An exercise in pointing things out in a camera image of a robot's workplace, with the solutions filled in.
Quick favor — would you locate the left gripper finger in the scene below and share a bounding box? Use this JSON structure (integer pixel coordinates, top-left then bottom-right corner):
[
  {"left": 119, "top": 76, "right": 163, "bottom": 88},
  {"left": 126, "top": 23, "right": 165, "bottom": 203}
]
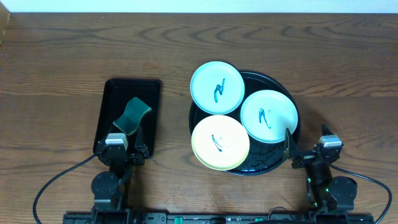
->
[
  {"left": 105, "top": 124, "right": 116, "bottom": 138},
  {"left": 134, "top": 126, "right": 150, "bottom": 157}
]

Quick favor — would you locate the green scrubbing sponge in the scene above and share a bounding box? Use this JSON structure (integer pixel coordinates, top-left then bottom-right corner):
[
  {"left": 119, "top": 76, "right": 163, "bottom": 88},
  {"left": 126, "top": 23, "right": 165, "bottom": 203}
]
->
[{"left": 113, "top": 97, "right": 152, "bottom": 136}]

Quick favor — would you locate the yellow plate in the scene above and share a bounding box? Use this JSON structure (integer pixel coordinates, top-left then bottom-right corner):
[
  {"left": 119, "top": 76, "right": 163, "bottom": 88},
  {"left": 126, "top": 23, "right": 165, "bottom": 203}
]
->
[{"left": 191, "top": 115, "right": 250, "bottom": 171}]

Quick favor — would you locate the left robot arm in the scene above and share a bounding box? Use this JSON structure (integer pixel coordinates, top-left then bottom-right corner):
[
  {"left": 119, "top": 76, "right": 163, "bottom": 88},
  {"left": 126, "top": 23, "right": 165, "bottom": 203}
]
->
[{"left": 91, "top": 126, "right": 150, "bottom": 212}]

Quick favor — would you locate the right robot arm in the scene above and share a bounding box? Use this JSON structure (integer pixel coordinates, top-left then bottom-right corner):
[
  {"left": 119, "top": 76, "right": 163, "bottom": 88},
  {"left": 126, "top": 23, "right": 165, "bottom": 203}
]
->
[{"left": 284, "top": 124, "right": 358, "bottom": 213}]

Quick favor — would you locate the round black serving tray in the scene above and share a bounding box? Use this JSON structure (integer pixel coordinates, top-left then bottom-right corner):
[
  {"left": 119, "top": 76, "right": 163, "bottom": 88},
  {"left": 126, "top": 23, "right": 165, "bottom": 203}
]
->
[{"left": 188, "top": 70, "right": 301, "bottom": 175}]

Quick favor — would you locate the black rectangular tray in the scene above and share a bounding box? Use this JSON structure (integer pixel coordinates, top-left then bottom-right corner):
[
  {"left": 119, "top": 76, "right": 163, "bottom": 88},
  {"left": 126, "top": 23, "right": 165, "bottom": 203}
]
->
[{"left": 93, "top": 78, "right": 160, "bottom": 156}]

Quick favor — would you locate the light blue plate right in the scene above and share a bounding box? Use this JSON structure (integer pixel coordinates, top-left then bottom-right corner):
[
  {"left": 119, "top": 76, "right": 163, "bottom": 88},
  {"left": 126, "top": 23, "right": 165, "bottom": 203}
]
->
[{"left": 240, "top": 90, "right": 299, "bottom": 144}]

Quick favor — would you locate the light blue plate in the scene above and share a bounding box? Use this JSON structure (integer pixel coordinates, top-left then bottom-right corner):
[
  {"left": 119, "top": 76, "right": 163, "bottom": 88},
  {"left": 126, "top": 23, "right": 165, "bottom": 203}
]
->
[
  {"left": 240, "top": 90, "right": 299, "bottom": 144},
  {"left": 190, "top": 61, "right": 245, "bottom": 114}
]

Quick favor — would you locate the light blue plate top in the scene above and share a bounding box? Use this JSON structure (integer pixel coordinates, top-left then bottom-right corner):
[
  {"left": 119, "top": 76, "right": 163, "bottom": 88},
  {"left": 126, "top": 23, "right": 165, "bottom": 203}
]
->
[{"left": 190, "top": 61, "right": 245, "bottom": 114}]

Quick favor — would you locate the left black cable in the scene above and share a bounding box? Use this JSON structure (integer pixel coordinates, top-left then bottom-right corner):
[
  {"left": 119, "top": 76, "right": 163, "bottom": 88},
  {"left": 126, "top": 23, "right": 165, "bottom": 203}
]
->
[{"left": 32, "top": 152, "right": 98, "bottom": 224}]

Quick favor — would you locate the black cable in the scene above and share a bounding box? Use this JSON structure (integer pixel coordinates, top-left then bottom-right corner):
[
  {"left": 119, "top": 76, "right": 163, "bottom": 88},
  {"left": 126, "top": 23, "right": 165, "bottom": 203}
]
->
[
  {"left": 32, "top": 152, "right": 98, "bottom": 224},
  {"left": 329, "top": 163, "right": 393, "bottom": 224}
]

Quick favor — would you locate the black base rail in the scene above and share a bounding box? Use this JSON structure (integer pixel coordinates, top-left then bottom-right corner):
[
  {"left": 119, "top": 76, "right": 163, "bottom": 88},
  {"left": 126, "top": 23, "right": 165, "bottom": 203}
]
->
[{"left": 62, "top": 213, "right": 374, "bottom": 224}]

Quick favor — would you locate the right black cable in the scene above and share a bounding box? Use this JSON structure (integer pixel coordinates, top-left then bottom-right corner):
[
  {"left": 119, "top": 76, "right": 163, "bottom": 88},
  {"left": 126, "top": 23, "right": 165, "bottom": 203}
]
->
[{"left": 329, "top": 163, "right": 393, "bottom": 224}]

